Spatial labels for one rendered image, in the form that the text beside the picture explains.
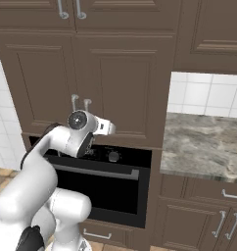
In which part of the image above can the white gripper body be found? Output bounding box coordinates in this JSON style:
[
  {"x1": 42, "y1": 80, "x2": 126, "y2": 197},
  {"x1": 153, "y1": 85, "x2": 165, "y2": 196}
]
[{"x1": 103, "y1": 120, "x2": 118, "y2": 136}]

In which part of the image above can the brown cabinet door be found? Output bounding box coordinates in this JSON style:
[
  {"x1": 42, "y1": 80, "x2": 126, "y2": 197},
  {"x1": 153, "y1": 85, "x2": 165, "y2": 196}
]
[
  {"x1": 71, "y1": 33, "x2": 175, "y2": 149},
  {"x1": 173, "y1": 0, "x2": 237, "y2": 75},
  {"x1": 73, "y1": 0, "x2": 182, "y2": 34},
  {"x1": 217, "y1": 207, "x2": 237, "y2": 251},
  {"x1": 155, "y1": 196, "x2": 232, "y2": 251},
  {"x1": 0, "y1": 0, "x2": 76, "y2": 32},
  {"x1": 0, "y1": 31, "x2": 79, "y2": 135}
]

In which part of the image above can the black built-in oven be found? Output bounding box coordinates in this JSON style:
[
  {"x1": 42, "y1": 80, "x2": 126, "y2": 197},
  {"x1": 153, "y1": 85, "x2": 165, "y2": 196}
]
[{"x1": 27, "y1": 135, "x2": 154, "y2": 229}]

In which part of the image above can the brown drawer front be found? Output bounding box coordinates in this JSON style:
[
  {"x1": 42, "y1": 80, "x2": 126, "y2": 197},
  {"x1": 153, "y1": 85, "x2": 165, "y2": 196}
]
[
  {"x1": 184, "y1": 176, "x2": 237, "y2": 206},
  {"x1": 78, "y1": 218, "x2": 135, "y2": 247}
]

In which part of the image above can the silver cabinet handle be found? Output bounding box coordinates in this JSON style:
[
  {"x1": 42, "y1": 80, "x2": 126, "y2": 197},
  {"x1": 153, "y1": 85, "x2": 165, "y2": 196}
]
[
  {"x1": 211, "y1": 210, "x2": 227, "y2": 239},
  {"x1": 83, "y1": 98, "x2": 93, "y2": 113},
  {"x1": 74, "y1": 0, "x2": 87, "y2": 20},
  {"x1": 57, "y1": 0, "x2": 70, "y2": 20},
  {"x1": 224, "y1": 212, "x2": 237, "y2": 241},
  {"x1": 71, "y1": 94, "x2": 80, "y2": 113}
]

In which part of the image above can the silver oven door handle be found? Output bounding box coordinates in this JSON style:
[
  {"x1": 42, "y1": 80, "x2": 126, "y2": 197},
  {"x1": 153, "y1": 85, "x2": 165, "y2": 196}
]
[{"x1": 50, "y1": 162, "x2": 140, "y2": 181}]

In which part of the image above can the silver drawer handle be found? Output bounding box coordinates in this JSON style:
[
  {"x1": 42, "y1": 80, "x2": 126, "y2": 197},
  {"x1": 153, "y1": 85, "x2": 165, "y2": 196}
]
[
  {"x1": 82, "y1": 227, "x2": 113, "y2": 241},
  {"x1": 220, "y1": 188, "x2": 237, "y2": 201}
]

